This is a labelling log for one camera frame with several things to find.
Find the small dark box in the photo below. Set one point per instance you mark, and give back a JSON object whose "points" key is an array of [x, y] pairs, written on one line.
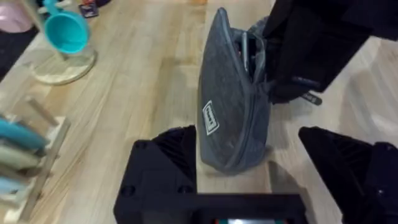
{"points": [[88, 9]]}

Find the wooden cup stand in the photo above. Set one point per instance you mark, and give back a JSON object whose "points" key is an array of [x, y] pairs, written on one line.
{"points": [[65, 70]]}

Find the black mat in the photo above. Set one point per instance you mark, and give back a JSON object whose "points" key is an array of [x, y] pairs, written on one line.
{"points": [[14, 49]]}

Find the teal cup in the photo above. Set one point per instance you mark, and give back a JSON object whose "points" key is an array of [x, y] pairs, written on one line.
{"points": [[66, 31]]}

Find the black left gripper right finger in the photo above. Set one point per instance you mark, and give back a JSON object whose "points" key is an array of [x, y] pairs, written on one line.
{"points": [[357, 177]]}

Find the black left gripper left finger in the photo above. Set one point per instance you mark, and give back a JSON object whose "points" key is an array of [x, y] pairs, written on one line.
{"points": [[161, 174]]}

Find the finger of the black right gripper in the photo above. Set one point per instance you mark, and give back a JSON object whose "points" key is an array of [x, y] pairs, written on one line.
{"points": [[287, 91]]}

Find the pale blue plate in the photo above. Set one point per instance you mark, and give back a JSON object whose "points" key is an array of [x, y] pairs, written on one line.
{"points": [[11, 185]]}

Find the grey soft zip bag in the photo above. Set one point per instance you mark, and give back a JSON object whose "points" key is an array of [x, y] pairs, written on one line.
{"points": [[230, 109]]}

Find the wooden peg rack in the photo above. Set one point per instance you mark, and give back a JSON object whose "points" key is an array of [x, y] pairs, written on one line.
{"points": [[46, 161]]}

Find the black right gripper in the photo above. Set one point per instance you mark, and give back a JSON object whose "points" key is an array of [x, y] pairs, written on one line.
{"points": [[357, 12]]}

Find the pink bowl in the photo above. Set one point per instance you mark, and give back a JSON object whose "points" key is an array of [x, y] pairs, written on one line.
{"points": [[12, 17]]}

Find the beige plate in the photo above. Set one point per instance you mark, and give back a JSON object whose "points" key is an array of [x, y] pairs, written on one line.
{"points": [[17, 158]]}

